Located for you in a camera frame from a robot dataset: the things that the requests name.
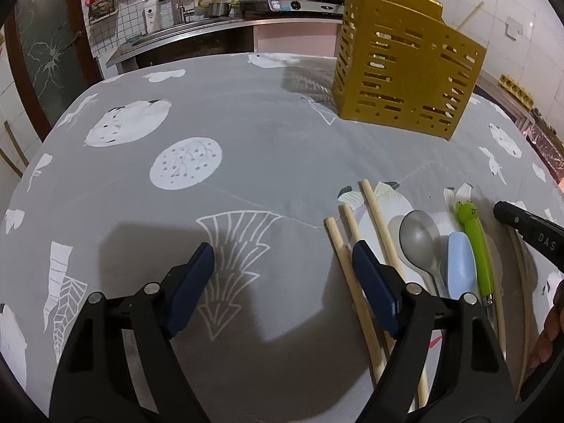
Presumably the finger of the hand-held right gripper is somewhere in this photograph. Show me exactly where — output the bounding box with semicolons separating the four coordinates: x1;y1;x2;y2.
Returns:
492;200;532;241

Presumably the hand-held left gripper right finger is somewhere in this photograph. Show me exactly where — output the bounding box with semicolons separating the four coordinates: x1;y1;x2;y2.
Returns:
351;240;518;423

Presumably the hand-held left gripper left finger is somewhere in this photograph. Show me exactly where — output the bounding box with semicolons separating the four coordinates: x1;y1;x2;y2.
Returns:
48;242;216;423

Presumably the green frog handle utensil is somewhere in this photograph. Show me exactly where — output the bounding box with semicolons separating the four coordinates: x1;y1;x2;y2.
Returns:
455;200;503;344

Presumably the grey metal spoon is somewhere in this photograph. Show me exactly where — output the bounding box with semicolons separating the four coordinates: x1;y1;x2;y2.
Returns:
399;209;448;299

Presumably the light blue spoon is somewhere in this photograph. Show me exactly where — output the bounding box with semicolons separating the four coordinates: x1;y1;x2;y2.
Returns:
447;231;480;300

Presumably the gold perforated utensil holder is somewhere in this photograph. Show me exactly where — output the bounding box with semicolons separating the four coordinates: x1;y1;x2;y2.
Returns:
332;0;488;142

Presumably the person's right hand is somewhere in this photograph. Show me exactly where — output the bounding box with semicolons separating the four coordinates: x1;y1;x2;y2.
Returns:
529;280;564;371

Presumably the pink plastic cover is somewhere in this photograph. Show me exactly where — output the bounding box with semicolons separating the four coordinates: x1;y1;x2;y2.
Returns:
523;121;564;182

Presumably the yellow egg tray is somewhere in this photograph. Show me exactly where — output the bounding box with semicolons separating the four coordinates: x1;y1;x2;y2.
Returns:
498;74;537;105

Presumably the grey printed tablecloth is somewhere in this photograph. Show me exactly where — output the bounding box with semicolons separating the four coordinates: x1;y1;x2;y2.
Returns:
0;52;564;423

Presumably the stainless steel sink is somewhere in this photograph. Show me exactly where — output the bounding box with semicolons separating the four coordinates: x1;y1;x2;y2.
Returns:
131;17;247;47

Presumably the stainless steel kitchen counter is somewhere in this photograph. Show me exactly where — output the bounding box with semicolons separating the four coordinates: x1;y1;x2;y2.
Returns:
106;6;347;74

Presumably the white soap bottle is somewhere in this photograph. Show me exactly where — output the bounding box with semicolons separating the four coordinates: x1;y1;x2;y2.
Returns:
143;0;162;34

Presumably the brown frosted glass door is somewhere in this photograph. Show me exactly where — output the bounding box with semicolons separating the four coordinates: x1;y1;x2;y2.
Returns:
12;0;96;129

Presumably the small steel saucepan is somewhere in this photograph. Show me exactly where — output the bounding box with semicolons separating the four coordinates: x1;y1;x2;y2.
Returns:
198;2;241;18

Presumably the gas stove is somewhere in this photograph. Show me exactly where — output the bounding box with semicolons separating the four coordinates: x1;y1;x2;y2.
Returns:
239;0;347;15

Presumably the white wall socket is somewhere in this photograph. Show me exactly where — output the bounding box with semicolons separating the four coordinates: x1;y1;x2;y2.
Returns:
504;17;526;39

